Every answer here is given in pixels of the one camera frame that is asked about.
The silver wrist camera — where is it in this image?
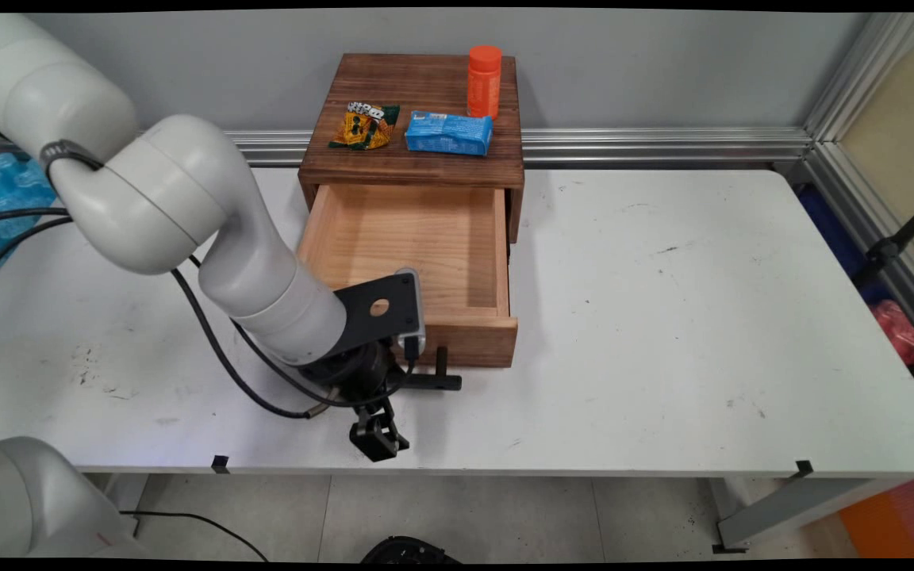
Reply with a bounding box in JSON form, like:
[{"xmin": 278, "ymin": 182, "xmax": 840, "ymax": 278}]
[{"xmin": 394, "ymin": 267, "xmax": 428, "ymax": 359}]

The black camera mounting bracket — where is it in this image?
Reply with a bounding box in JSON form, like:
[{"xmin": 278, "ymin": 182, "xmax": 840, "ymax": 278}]
[{"xmin": 333, "ymin": 273, "xmax": 418, "ymax": 359}]

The yellow green snack bag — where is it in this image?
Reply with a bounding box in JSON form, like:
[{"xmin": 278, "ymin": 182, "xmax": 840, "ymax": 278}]
[{"xmin": 328, "ymin": 101, "xmax": 401, "ymax": 151}]

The black floor cable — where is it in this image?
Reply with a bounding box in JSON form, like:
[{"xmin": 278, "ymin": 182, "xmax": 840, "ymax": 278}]
[{"xmin": 118, "ymin": 510, "xmax": 269, "ymax": 561}]

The orange plastic bottle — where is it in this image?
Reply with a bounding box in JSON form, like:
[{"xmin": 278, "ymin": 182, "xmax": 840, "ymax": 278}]
[{"xmin": 467, "ymin": 45, "xmax": 503, "ymax": 121}]

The orange box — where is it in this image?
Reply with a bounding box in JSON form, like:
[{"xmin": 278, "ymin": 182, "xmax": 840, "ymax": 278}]
[{"xmin": 838, "ymin": 478, "xmax": 914, "ymax": 559}]

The black chair base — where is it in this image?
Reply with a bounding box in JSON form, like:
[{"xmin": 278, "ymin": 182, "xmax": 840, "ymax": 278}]
[{"xmin": 360, "ymin": 536, "xmax": 463, "ymax": 564}]

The white table leg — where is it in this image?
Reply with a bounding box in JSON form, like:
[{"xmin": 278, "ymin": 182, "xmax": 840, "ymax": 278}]
[{"xmin": 712, "ymin": 476, "xmax": 914, "ymax": 554}]

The aluminium frame rail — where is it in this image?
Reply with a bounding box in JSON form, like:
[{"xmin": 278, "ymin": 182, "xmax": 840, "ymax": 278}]
[
  {"xmin": 0, "ymin": 127, "xmax": 816, "ymax": 169},
  {"xmin": 790, "ymin": 141, "xmax": 914, "ymax": 354}
]

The black tripod pole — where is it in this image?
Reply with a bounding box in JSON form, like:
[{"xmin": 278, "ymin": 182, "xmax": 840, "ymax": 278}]
[{"xmin": 852, "ymin": 189, "xmax": 914, "ymax": 288}]

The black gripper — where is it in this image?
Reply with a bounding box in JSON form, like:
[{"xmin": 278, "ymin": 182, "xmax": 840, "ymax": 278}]
[{"xmin": 298, "ymin": 339, "xmax": 412, "ymax": 463}]

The blue plastic sheet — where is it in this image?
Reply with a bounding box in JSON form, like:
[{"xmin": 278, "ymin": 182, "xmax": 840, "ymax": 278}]
[{"xmin": 0, "ymin": 151, "xmax": 59, "ymax": 248}]

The blue bin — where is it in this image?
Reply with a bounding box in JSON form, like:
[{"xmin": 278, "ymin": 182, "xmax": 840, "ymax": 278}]
[{"xmin": 794, "ymin": 186, "xmax": 891, "ymax": 307}]

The red plastic bag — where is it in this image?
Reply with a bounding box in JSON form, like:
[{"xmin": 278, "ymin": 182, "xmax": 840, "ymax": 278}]
[{"xmin": 870, "ymin": 300, "xmax": 914, "ymax": 366}]

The wooden drawer with black handle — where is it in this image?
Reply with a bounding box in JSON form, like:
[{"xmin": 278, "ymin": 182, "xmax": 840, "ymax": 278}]
[{"xmin": 296, "ymin": 184, "xmax": 520, "ymax": 392}]

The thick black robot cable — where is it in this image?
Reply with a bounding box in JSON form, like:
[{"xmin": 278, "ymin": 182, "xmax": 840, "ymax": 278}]
[{"xmin": 0, "ymin": 208, "xmax": 344, "ymax": 420}]

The blue snack packet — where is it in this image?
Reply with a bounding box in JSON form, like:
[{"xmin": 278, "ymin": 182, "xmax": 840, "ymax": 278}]
[{"xmin": 404, "ymin": 111, "xmax": 495, "ymax": 158}]

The aluminium frame post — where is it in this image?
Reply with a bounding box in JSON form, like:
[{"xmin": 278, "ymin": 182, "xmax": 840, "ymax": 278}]
[{"xmin": 802, "ymin": 12, "xmax": 914, "ymax": 145}]

